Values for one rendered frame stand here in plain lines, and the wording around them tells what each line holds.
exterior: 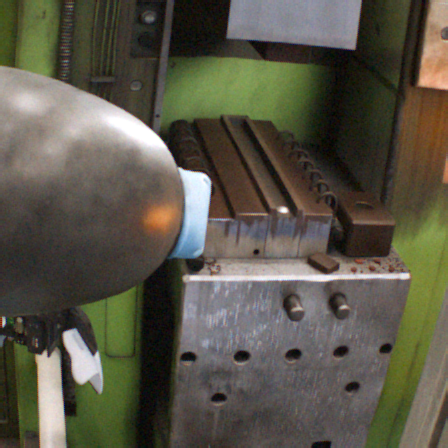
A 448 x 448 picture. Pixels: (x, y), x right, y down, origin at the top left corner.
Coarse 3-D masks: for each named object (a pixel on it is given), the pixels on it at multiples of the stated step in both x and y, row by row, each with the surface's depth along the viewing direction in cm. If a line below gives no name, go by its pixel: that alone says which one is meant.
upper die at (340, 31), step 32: (224, 0) 122; (256, 0) 118; (288, 0) 119; (320, 0) 120; (352, 0) 121; (224, 32) 122; (256, 32) 121; (288, 32) 122; (320, 32) 122; (352, 32) 123
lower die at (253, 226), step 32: (192, 128) 168; (224, 128) 167; (256, 128) 168; (192, 160) 153; (224, 160) 152; (288, 160) 155; (224, 192) 142; (256, 192) 142; (224, 224) 134; (256, 224) 135; (288, 224) 137; (320, 224) 138; (224, 256) 137; (256, 256) 138; (288, 256) 139
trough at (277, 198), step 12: (240, 120) 170; (240, 132) 167; (252, 132) 164; (252, 144) 162; (252, 156) 156; (264, 156) 155; (264, 168) 152; (264, 180) 147; (276, 180) 147; (276, 192) 144; (288, 192) 141; (276, 204) 139; (288, 204) 140; (288, 216) 136
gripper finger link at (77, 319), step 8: (72, 312) 94; (80, 312) 95; (72, 320) 94; (80, 320) 94; (88, 320) 95; (72, 328) 95; (80, 328) 95; (88, 328) 95; (80, 336) 95; (88, 336) 96; (88, 344) 96; (96, 344) 97; (96, 352) 97
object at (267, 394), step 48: (192, 288) 132; (240, 288) 133; (288, 288) 135; (336, 288) 136; (384, 288) 138; (144, 336) 187; (192, 336) 136; (336, 336) 141; (384, 336) 143; (192, 384) 140; (240, 384) 142; (288, 384) 144; (336, 384) 146; (192, 432) 146; (240, 432) 148; (288, 432) 150; (336, 432) 152
